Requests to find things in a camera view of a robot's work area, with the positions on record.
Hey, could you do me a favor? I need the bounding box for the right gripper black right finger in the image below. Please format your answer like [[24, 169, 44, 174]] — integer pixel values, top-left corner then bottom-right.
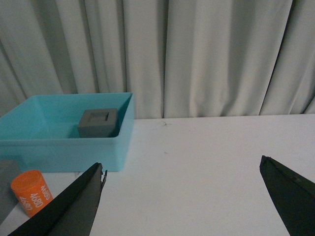
[[259, 155, 315, 236]]

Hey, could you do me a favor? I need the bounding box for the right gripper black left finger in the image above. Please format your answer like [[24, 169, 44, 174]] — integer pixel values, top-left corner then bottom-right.
[[10, 163, 107, 236]]

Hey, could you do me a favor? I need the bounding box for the orange cylinder part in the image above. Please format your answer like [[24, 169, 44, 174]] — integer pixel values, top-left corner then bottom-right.
[[11, 170, 53, 218]]

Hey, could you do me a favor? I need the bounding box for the gray block with round hole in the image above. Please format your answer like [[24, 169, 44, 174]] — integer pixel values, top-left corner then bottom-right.
[[0, 160, 22, 223]]

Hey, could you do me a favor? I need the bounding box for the gray block with square hole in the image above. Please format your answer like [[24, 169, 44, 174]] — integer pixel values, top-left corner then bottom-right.
[[78, 108, 119, 138]]

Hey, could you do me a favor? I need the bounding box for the light blue plastic box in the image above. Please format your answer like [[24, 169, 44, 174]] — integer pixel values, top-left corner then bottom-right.
[[0, 92, 134, 173]]

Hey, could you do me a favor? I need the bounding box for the pale gray curtain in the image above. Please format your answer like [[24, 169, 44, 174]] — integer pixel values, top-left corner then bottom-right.
[[0, 0, 315, 118]]

